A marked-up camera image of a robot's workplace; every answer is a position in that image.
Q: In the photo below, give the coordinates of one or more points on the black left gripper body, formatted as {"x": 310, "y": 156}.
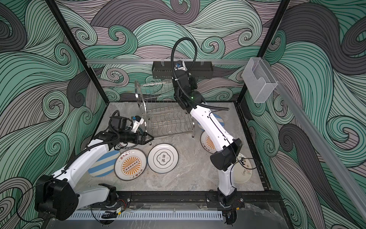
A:
{"x": 130, "y": 137}

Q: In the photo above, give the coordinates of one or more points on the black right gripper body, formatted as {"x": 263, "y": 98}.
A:
{"x": 180, "y": 93}

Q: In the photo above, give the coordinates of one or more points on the blue cream striped plate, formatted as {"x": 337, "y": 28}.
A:
{"x": 104, "y": 165}

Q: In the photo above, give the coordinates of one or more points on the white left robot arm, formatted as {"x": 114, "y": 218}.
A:
{"x": 55, "y": 194}

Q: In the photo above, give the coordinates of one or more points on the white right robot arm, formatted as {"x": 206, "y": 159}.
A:
{"x": 227, "y": 147}

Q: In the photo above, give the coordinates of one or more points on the steel two-tier dish rack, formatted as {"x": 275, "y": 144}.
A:
{"x": 163, "y": 116}

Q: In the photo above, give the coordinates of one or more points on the white plate teal red rim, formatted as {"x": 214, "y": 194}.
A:
{"x": 127, "y": 145}

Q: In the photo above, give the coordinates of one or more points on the blue white striped plate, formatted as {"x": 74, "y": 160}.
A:
{"x": 217, "y": 117}

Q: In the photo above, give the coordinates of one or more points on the sunburst plate red green rim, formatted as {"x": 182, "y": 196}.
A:
{"x": 207, "y": 143}

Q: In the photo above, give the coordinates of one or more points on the cream plate small drawings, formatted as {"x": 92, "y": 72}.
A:
{"x": 241, "y": 171}

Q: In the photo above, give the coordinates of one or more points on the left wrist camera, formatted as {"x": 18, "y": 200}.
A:
{"x": 137, "y": 122}

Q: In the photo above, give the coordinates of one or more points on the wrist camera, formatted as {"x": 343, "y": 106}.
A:
{"x": 137, "y": 122}
{"x": 180, "y": 65}

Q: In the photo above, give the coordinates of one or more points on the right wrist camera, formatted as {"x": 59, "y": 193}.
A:
{"x": 180, "y": 65}

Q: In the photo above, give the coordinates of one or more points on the black wall-mounted tray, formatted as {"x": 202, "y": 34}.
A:
{"x": 199, "y": 70}

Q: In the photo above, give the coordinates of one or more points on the clear acrylic wall holder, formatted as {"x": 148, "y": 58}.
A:
{"x": 259, "y": 79}

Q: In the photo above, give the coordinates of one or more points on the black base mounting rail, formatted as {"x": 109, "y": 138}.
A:
{"x": 210, "y": 199}

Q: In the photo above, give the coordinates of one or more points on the white slotted cable duct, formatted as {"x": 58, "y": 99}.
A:
{"x": 150, "y": 215}

